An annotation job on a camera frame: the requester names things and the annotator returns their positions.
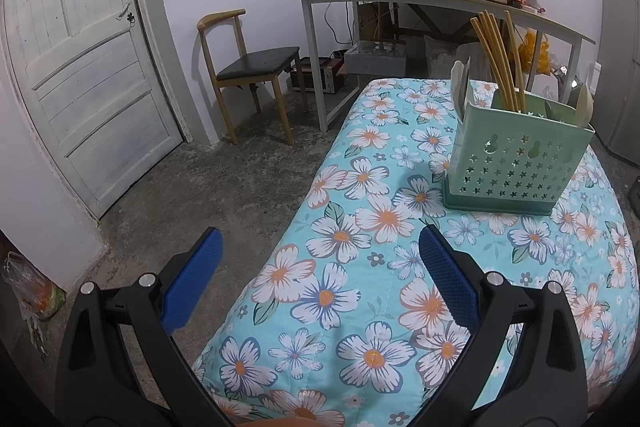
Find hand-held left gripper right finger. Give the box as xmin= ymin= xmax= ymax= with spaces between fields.
xmin=419 ymin=224 xmax=590 ymax=427

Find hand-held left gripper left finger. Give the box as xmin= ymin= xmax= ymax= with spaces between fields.
xmin=54 ymin=227 xmax=236 ymax=427

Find green plastic utensil basket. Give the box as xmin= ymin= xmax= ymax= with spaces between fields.
xmin=442 ymin=91 xmax=596 ymax=217

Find white ceramic spoon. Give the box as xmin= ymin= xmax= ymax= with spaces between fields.
xmin=565 ymin=82 xmax=596 ymax=128
xmin=450 ymin=59 xmax=472 ymax=120

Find bundle of bamboo chopsticks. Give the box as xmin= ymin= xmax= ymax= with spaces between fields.
xmin=470 ymin=9 xmax=526 ymax=114

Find floral blue blanket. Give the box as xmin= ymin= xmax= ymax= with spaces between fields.
xmin=192 ymin=77 xmax=640 ymax=427

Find clear plastic bag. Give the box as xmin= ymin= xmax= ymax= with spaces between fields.
xmin=0 ymin=252 xmax=66 ymax=323

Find grey sacks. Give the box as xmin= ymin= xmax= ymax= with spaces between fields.
xmin=424 ymin=34 xmax=481 ymax=78

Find wooden chair with black seat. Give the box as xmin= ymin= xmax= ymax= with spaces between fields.
xmin=196 ymin=9 xmax=301 ymax=146

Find grey storage box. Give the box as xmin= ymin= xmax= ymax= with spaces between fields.
xmin=344 ymin=41 xmax=408 ymax=76

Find toaster oven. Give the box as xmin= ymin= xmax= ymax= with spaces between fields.
xmin=290 ymin=57 xmax=346 ymax=95

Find yellow bag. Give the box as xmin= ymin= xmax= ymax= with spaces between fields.
xmin=517 ymin=32 xmax=553 ymax=75

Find white wooden door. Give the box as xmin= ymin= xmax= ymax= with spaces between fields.
xmin=0 ymin=0 xmax=186 ymax=220

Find brown cardboard box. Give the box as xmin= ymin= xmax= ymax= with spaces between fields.
xmin=357 ymin=2 xmax=401 ymax=42

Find grey metal cabinet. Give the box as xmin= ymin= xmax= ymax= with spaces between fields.
xmin=597 ymin=0 xmax=640 ymax=162

